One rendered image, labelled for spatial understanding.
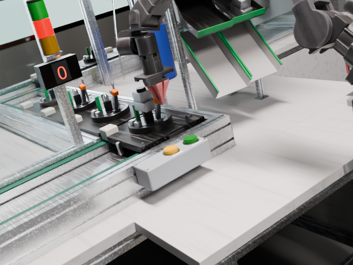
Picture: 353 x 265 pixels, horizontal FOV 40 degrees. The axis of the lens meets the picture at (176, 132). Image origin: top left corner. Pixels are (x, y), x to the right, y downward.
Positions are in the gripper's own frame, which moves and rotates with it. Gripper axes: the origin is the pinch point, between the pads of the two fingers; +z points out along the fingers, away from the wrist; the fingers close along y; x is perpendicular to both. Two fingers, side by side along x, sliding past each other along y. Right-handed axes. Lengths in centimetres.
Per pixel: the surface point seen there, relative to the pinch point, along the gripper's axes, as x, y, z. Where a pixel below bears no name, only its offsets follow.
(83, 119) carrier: -43.8, 5.9, 8.9
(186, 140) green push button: 11.9, 2.6, 8.9
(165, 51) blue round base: -82, -62, 5
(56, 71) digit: -19.4, 19.8, -15.0
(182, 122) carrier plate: -0.6, -6.0, 9.0
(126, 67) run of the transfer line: -126, -64, 15
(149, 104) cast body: -6.9, -0.3, 1.5
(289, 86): -10, -66, 19
